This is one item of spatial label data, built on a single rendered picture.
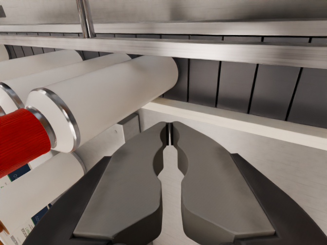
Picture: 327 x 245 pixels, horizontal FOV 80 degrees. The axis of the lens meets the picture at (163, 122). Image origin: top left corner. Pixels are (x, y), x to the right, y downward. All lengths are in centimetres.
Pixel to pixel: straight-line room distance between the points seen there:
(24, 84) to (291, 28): 24
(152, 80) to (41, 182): 38
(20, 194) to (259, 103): 47
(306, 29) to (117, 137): 32
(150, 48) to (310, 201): 32
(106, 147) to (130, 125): 8
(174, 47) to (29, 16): 45
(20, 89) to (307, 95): 26
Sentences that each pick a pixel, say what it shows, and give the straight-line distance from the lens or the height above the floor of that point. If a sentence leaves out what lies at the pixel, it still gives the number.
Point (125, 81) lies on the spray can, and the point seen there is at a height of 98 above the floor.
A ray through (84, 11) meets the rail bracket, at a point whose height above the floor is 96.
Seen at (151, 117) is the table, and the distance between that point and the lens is 38.
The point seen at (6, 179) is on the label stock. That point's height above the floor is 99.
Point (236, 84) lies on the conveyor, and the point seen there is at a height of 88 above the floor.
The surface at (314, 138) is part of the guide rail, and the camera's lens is 22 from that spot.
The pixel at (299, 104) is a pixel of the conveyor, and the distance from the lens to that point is 24.
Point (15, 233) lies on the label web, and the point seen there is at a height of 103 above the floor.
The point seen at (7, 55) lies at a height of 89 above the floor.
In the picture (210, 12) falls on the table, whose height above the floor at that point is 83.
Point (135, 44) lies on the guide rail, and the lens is 18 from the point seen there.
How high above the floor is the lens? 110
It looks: 48 degrees down
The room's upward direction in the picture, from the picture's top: 131 degrees counter-clockwise
